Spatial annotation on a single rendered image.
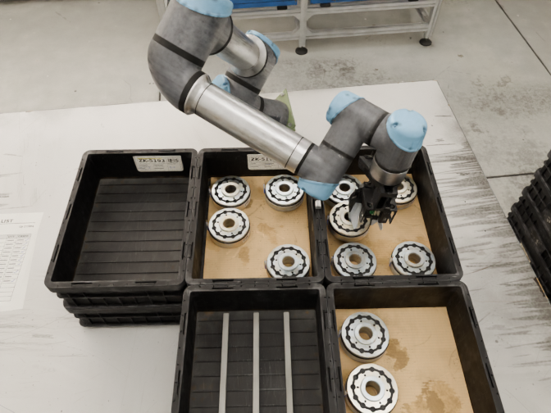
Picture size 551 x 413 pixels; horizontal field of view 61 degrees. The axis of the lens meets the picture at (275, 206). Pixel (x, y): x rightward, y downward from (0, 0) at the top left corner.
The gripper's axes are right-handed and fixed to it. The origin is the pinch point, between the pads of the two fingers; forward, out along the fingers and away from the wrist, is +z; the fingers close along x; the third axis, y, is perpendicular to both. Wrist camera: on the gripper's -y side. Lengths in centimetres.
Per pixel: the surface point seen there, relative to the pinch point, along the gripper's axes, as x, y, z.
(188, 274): -40.7, 18.2, -2.1
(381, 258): 4.7, 9.0, 3.7
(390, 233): 8.0, 1.9, 3.4
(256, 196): -26.2, -10.5, 6.8
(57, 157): -90, -37, 26
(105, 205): -66, -8, 11
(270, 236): -22.3, 2.4, 6.3
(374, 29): 49, -196, 71
